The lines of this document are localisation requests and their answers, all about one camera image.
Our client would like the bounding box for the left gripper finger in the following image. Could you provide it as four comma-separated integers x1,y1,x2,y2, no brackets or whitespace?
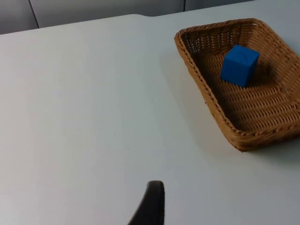
127,180,165,225

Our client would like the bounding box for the brown wicker basket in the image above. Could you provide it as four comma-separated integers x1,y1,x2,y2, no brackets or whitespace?
173,18,300,152

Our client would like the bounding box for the blue cube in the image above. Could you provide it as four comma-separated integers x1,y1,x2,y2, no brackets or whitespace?
220,45,261,88

